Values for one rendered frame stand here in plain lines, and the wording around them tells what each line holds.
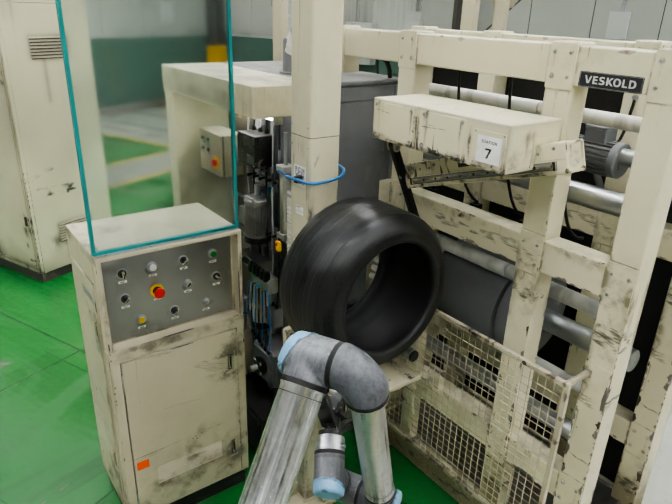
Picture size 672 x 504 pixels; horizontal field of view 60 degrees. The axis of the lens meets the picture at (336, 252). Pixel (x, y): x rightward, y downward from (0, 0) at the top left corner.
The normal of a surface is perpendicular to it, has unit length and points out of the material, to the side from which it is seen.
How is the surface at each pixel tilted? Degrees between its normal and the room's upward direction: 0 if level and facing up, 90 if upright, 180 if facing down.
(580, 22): 90
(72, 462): 0
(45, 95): 90
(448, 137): 90
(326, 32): 90
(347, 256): 58
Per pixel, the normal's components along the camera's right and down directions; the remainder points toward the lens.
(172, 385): 0.59, 0.33
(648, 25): -0.52, 0.32
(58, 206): 0.85, 0.22
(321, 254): -0.61, -0.41
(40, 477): 0.03, -0.92
